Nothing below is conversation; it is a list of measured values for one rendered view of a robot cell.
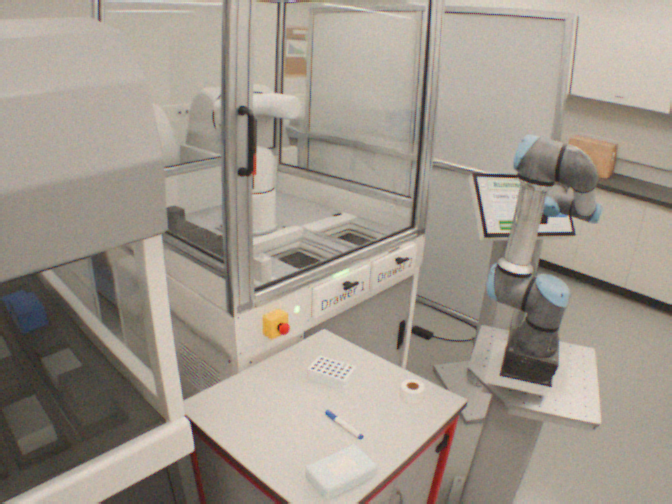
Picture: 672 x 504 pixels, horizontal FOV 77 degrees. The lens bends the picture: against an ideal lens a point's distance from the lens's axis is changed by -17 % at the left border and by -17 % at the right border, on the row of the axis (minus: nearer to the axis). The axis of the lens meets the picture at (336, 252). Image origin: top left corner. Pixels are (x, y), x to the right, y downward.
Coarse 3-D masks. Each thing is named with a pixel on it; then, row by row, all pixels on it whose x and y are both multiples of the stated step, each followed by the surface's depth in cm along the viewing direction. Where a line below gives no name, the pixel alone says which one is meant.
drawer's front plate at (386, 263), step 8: (408, 248) 202; (416, 248) 207; (384, 256) 193; (392, 256) 195; (400, 256) 199; (408, 256) 204; (376, 264) 188; (384, 264) 192; (392, 264) 196; (400, 264) 201; (408, 264) 206; (376, 272) 189; (384, 272) 194; (392, 272) 198; (400, 272) 203; (376, 280) 191; (384, 280) 195
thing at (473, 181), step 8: (472, 176) 217; (480, 176) 218; (488, 176) 218; (496, 176) 219; (504, 176) 220; (512, 176) 221; (472, 184) 217; (472, 192) 218; (480, 200) 214; (480, 208) 213; (480, 216) 212; (480, 224) 212; (480, 232) 212; (544, 232) 215; (552, 232) 216; (560, 232) 217; (568, 232) 218; (480, 240) 213; (488, 240) 213; (496, 240) 214
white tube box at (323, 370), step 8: (320, 360) 150; (328, 360) 151; (336, 360) 150; (312, 368) 147; (320, 368) 146; (328, 368) 147; (336, 368) 148; (344, 368) 146; (352, 368) 147; (312, 376) 145; (320, 376) 144; (328, 376) 143; (336, 376) 144; (344, 376) 143; (352, 376) 146; (328, 384) 144; (336, 384) 142; (344, 384) 141
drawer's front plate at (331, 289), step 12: (348, 276) 176; (360, 276) 182; (324, 288) 168; (336, 288) 173; (360, 288) 184; (312, 300) 167; (336, 300) 175; (348, 300) 181; (312, 312) 169; (324, 312) 172
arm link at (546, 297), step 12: (540, 276) 144; (552, 276) 145; (528, 288) 143; (540, 288) 140; (552, 288) 138; (564, 288) 140; (528, 300) 143; (540, 300) 140; (552, 300) 138; (564, 300) 138; (528, 312) 145; (540, 312) 141; (552, 312) 139; (540, 324) 142; (552, 324) 141
